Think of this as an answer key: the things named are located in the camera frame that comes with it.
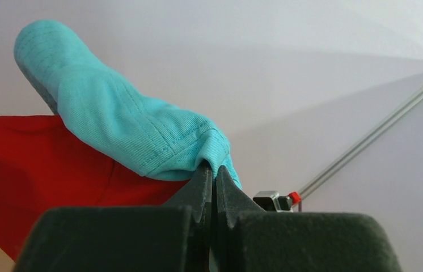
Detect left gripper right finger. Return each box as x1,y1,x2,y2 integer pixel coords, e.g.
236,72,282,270
214,165,264,271

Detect red bucket hat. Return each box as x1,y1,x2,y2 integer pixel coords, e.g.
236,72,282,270
0,116,184,260

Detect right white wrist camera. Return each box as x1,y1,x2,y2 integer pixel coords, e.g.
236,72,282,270
252,191,293,213

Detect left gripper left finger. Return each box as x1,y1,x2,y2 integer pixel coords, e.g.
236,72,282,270
162,161,213,271

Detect aluminium frame rail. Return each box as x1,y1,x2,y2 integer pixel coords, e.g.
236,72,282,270
299,87,423,199

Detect teal bucket hat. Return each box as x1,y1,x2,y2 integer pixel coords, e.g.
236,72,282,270
14,20,240,185

